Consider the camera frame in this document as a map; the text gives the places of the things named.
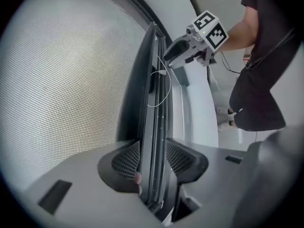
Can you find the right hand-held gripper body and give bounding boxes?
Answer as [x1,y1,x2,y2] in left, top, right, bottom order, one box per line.
[184,10,229,68]

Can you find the white panel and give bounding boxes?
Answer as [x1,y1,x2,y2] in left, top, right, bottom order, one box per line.
[187,63,219,149]

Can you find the black cable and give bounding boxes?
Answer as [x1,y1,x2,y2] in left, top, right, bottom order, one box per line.
[220,50,241,75]

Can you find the person in black clothes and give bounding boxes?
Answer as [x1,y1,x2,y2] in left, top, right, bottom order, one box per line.
[240,0,304,90]

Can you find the person's black shorts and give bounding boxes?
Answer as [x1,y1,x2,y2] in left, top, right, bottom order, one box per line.
[229,70,286,132]

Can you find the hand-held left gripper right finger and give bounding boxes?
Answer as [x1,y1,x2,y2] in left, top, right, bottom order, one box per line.
[165,137,248,228]

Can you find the thin white pull cord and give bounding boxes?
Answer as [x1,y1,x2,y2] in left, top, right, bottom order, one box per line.
[147,52,172,108]

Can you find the black window frame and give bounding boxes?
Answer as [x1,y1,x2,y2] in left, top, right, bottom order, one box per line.
[114,0,193,223]

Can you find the person's left hand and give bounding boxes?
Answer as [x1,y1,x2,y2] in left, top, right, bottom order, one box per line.
[133,171,143,196]

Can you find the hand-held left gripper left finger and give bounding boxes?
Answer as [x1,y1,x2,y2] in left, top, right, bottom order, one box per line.
[28,140,165,228]

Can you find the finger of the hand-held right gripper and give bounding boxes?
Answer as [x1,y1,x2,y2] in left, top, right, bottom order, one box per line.
[167,48,200,70]
[163,33,198,60]

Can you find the black window handle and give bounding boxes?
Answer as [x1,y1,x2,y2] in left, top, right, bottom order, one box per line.
[148,65,159,95]

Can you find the grey mesh filter screen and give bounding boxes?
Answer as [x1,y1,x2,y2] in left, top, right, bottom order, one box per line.
[1,0,167,213]

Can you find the person's right forearm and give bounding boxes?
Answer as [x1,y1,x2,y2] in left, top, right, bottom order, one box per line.
[220,5,259,54]

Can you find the person's right white shoe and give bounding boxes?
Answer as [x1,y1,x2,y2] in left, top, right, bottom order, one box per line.
[216,105,232,115]

